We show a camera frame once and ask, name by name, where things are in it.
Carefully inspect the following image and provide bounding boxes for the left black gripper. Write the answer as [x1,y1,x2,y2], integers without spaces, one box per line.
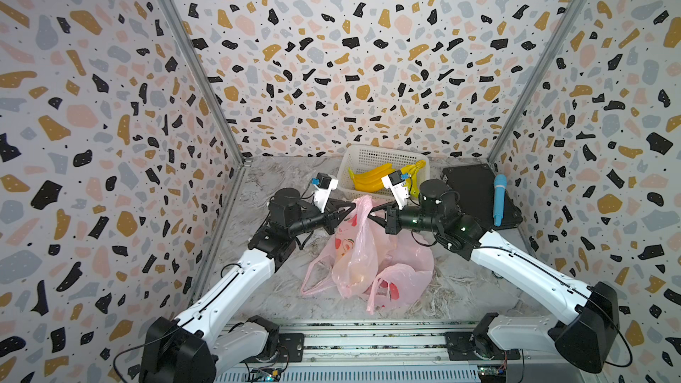
[287,199,356,241]

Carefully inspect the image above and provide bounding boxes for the pink plastic bag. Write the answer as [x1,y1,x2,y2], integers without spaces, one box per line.
[301,232,434,314]
[331,195,397,298]

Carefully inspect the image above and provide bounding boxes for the yellow banana bunch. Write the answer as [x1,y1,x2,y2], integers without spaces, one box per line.
[347,255,377,285]
[348,163,394,193]

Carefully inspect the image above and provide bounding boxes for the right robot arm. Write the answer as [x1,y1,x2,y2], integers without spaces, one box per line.
[368,179,624,374]

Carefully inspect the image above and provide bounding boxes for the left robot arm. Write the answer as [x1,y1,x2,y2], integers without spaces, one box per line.
[138,188,356,382]

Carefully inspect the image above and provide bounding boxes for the greenish banana bunch right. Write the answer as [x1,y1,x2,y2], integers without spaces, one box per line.
[401,161,427,199]

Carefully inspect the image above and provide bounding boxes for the white plastic basket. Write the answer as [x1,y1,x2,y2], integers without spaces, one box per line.
[337,145,431,203]

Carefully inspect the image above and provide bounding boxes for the black case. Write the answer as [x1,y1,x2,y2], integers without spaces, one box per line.
[442,164,522,230]

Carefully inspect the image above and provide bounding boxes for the blue microphone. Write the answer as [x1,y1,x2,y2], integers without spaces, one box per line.
[492,174,507,227]

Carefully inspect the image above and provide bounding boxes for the left green circuit board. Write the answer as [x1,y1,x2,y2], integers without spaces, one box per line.
[248,368,282,383]

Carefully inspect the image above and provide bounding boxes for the right circuit board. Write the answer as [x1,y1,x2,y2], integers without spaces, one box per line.
[477,365,507,383]

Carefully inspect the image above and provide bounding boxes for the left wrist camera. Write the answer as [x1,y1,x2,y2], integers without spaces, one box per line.
[311,173,339,213]

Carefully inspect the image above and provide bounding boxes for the aluminium rail frame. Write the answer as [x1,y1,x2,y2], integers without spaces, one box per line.
[212,320,600,382]

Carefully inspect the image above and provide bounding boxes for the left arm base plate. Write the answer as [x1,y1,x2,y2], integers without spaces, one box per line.
[247,333,305,365]

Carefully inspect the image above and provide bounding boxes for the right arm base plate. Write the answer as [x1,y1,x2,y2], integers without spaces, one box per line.
[444,331,521,361]

